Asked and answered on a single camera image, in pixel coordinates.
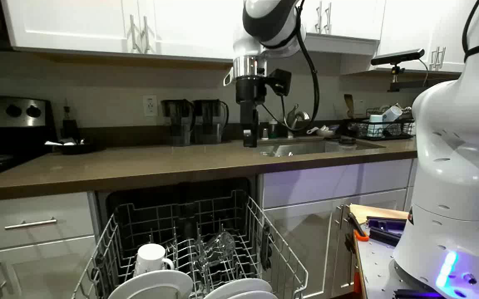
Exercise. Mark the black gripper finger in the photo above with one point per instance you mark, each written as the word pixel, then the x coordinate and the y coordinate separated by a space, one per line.
pixel 246 126
pixel 253 126

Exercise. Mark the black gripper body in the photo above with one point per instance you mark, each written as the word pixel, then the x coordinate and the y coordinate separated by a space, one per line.
pixel 248 90

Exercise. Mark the white ceramic plate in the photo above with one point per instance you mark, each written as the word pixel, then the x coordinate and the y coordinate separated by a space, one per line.
pixel 256 296
pixel 150 284
pixel 223 287

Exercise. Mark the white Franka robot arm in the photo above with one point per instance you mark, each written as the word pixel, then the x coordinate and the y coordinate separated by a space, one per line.
pixel 456 166

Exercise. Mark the open dishwasher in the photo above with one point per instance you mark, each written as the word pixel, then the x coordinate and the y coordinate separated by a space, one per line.
pixel 140 199

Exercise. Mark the small soap bottle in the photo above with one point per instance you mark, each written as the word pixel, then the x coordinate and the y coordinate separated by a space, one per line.
pixel 273 130

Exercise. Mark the black coffee maker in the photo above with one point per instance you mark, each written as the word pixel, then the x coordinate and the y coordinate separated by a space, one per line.
pixel 178 118
pixel 208 118

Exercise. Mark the chrome faucet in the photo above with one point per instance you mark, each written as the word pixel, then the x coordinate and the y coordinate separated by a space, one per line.
pixel 295 116

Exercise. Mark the steel kitchen sink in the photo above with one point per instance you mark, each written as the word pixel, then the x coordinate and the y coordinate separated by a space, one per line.
pixel 306 148

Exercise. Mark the grey lower cabinets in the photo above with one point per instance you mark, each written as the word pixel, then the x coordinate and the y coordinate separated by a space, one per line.
pixel 306 184

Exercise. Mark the clear drinking glass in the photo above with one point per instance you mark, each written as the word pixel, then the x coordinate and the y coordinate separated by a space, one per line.
pixel 223 249

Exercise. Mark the black dish drying rack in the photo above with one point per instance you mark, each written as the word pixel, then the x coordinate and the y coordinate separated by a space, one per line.
pixel 381 130

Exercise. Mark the light wood board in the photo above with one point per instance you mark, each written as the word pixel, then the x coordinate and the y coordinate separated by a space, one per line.
pixel 378 211

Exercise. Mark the orange and black clamp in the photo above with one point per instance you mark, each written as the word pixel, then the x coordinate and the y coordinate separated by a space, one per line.
pixel 359 234

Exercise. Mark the white mug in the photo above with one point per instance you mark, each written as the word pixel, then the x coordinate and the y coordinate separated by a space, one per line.
pixel 150 258

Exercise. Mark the black tool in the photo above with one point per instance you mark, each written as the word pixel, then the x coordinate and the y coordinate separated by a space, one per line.
pixel 386 228

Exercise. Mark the black tray with white items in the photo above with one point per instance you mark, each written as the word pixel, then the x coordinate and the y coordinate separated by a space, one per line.
pixel 73 148

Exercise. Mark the dark bottle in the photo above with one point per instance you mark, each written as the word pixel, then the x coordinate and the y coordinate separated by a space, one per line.
pixel 68 125

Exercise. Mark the grey robot table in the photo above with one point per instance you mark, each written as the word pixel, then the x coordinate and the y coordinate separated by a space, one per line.
pixel 374 266

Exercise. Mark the grey drawer front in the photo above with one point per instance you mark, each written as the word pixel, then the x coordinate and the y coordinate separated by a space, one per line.
pixel 57 213

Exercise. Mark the black and steel stove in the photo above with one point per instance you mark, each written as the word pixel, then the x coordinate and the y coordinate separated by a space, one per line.
pixel 7 113

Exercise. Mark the grey lower cabinet door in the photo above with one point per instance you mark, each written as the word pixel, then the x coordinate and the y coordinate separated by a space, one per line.
pixel 45 271

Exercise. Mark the white wall outlet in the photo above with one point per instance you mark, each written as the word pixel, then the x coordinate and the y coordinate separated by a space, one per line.
pixel 150 103

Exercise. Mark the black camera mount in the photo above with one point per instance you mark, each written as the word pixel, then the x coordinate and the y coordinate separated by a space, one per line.
pixel 394 77

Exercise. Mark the black stereo camera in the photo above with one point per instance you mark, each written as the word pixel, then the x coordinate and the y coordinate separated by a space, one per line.
pixel 398 55

